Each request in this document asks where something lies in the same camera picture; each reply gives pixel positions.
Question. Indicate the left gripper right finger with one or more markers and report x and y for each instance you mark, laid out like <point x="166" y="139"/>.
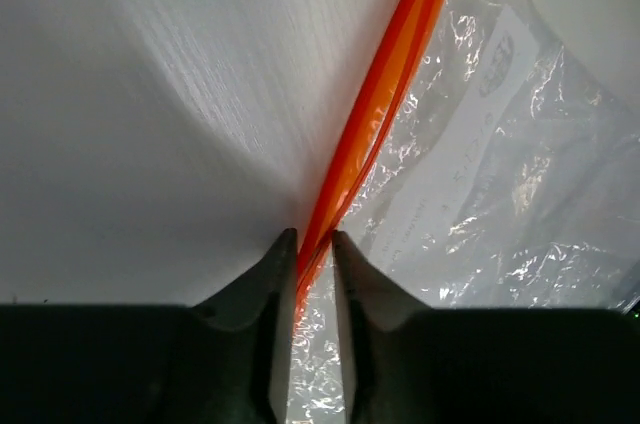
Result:
<point x="382" y="333"/>

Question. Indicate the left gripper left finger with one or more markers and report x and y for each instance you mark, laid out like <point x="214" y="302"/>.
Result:
<point x="249" y="334"/>

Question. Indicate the clear zip bag orange zipper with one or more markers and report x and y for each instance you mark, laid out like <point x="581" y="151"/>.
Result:
<point x="510" y="177"/>

